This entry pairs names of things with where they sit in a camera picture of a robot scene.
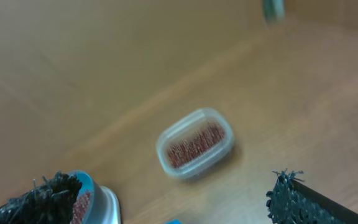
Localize red adzuki beans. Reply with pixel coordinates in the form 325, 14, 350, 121
167, 121, 226, 169

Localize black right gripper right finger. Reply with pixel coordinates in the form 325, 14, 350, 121
266, 169, 358, 224

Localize blue plastic measuring scoop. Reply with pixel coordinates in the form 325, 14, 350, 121
165, 219, 182, 224

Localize white digital kitchen scale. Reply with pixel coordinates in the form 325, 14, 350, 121
100, 186, 122, 224

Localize teal blue bowl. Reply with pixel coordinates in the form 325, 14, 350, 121
69, 170, 104, 224

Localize clear plastic food container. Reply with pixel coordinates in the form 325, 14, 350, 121
156, 108, 234, 179

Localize red beans in bowl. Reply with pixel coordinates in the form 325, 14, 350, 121
70, 191, 92, 224

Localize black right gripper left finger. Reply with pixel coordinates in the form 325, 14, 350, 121
0, 172, 83, 224

